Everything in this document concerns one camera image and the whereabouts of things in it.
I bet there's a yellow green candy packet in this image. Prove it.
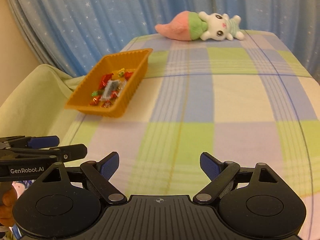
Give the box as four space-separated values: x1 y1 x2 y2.
117 68 126 77

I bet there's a blue checkered bag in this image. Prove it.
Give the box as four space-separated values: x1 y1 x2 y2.
12 180 34 198

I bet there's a person's left hand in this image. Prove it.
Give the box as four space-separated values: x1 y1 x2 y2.
0 186 17 227

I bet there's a silver bone-shaped snack pouch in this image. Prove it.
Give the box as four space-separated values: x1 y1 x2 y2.
110 80 127 99

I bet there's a plaid tablecloth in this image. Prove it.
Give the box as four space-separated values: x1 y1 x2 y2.
62 30 319 239

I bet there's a light green sofa cover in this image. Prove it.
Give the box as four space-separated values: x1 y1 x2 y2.
1 64 84 140

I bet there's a small red foil candy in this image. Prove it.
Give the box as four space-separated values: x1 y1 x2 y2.
124 72 134 81

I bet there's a rabbit carrot plush toy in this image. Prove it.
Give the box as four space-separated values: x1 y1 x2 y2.
155 11 245 41

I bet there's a green candy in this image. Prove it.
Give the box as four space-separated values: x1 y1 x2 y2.
91 90 104 97

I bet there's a blue star curtain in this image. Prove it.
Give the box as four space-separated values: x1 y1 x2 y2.
7 0 319 79

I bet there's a grey dark snack packet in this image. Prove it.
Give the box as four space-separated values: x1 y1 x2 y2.
101 80 120 100

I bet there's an orange plastic tray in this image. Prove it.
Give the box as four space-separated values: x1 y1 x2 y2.
65 48 153 118

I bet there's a large red candy packet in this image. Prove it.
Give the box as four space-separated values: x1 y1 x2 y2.
98 73 113 90

